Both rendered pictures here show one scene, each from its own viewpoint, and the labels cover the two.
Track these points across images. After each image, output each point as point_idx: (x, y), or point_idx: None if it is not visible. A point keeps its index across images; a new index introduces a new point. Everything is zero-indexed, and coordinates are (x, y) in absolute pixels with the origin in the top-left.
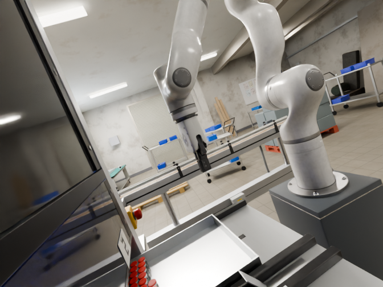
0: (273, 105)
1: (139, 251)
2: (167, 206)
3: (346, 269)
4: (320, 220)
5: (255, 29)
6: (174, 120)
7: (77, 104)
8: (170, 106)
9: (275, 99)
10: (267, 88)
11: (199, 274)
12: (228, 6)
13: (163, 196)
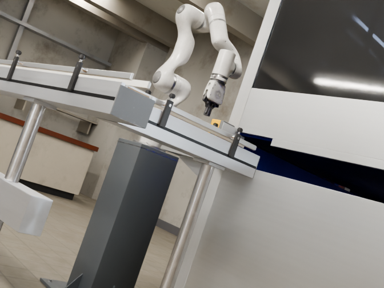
0: (171, 89)
1: None
2: (34, 138)
3: None
4: (177, 162)
5: (191, 48)
6: (223, 82)
7: (256, 40)
8: (228, 75)
9: (178, 88)
10: (176, 79)
11: None
12: (188, 18)
13: (43, 115)
